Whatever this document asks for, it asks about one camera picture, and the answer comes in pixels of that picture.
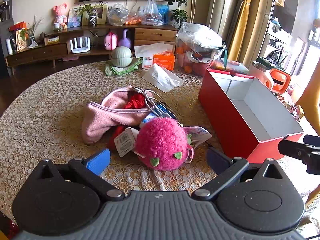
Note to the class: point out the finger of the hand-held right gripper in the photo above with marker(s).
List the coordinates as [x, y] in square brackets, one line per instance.
[293, 148]
[311, 140]

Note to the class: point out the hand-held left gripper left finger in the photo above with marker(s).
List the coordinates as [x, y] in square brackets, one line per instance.
[98, 161]

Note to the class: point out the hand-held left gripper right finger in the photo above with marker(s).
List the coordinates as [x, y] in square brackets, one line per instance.
[216, 160]

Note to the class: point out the printed face mask packet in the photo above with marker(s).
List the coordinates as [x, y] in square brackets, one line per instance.
[197, 133]

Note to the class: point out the red cardboard box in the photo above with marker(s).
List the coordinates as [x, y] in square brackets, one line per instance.
[250, 120]

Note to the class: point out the pink plush ball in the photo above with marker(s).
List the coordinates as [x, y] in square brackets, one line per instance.
[162, 140]

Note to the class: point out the blue tissue pack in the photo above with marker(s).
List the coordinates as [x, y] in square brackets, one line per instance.
[163, 111]

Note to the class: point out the yellow chair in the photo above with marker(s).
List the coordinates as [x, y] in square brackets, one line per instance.
[308, 100]

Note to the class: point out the orange tissue holder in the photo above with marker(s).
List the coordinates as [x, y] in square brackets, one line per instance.
[281, 80]

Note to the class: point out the red cloth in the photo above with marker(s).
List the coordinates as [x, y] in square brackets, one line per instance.
[133, 102]

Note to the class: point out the cream mug with steel rim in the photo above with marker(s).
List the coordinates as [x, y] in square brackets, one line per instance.
[260, 73]

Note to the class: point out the green cloth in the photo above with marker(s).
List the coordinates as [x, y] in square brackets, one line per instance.
[117, 70]

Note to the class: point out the clear box of coloured items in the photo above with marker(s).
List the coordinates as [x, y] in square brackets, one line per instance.
[230, 66]

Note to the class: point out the white loose tissue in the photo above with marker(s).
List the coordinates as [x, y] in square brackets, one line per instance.
[162, 78]

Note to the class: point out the washing machine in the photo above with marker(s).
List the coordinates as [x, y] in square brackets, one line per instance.
[276, 47]

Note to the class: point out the plastic bag of fruit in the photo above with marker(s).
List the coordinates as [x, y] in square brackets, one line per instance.
[195, 60]

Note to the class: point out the green ribbed bowl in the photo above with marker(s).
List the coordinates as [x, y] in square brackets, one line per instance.
[121, 56]

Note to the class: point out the small white box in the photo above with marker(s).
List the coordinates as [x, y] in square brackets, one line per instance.
[147, 62]

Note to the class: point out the orange tissue box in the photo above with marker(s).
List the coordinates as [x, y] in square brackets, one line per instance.
[163, 60]

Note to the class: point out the white router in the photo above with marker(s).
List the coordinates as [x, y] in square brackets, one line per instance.
[80, 45]

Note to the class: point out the small pink backpack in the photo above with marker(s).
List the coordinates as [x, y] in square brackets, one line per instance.
[110, 41]

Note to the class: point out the wooden television cabinet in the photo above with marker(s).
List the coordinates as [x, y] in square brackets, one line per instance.
[75, 42]

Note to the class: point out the purple vase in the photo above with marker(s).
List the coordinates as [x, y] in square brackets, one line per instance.
[125, 41]

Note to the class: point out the yellow curtain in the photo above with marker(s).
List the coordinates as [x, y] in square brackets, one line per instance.
[246, 22]

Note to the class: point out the small teapot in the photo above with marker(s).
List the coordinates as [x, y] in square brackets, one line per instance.
[42, 36]

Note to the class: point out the striped vase with plant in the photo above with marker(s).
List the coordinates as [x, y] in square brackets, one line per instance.
[92, 20]

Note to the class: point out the vase with dried twigs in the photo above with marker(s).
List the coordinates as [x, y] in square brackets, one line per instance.
[32, 36]

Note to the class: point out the patterned gift bag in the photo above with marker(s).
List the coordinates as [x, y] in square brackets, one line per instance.
[21, 38]

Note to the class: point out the white bottle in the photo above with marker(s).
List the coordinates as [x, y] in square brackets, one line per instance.
[9, 46]

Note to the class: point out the crumpled clear plastic bag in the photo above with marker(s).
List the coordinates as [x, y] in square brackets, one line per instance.
[117, 15]

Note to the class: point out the pink plush rabbit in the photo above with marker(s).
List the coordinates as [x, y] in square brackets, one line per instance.
[60, 15]

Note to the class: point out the grey curtain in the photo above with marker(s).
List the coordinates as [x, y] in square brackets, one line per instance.
[220, 7]

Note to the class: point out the blue packet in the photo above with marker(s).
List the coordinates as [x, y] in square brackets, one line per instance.
[163, 11]

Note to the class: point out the white plastic bag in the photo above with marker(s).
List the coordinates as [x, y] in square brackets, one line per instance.
[152, 12]

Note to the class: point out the green potted plant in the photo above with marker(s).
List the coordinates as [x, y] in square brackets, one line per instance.
[178, 2]

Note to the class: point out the photo frame with child picture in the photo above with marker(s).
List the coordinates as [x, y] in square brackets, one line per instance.
[74, 17]

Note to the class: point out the wooden photo frame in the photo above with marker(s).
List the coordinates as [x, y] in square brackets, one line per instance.
[100, 13]

